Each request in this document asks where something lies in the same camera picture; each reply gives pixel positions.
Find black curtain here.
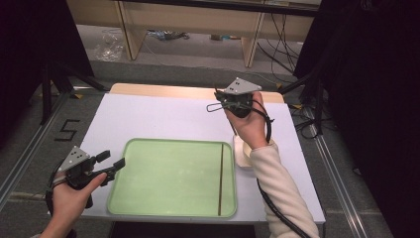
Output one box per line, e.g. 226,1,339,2
293,0,420,238
0,0,95,147

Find clear plastic bag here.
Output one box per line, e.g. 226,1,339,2
93,29,126,62

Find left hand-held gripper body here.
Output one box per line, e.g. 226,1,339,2
58,145,117,191

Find black tripod stand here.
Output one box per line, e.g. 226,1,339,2
39,62,110,125
278,72,326,135

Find bundle of black cables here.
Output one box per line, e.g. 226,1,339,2
257,13,306,76

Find cream square dish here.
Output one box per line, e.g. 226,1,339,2
232,134,255,169

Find green plastic tray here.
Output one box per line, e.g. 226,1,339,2
106,137,238,219

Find thin wire loop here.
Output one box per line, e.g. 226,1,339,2
206,101,232,113

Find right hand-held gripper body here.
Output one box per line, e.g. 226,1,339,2
224,77,263,119

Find brown wooden chopstick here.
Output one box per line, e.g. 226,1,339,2
217,143,225,217

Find thick black gripper cable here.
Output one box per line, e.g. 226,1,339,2
45,158,68,216
252,98,313,238

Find person's right hand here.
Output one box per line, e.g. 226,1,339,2
223,91,271,151

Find metal floor rail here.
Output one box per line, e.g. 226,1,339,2
0,93,72,203
313,135,371,238

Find white table cover board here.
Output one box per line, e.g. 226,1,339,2
48,92,326,225

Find small colourful floor boxes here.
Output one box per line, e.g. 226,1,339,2
210,34,242,42

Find black floor cables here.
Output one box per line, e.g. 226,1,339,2
290,103,323,140

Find person's left hand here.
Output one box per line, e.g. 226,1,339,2
49,173,109,232

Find blue grey floor clutter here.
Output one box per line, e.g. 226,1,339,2
147,29,191,42

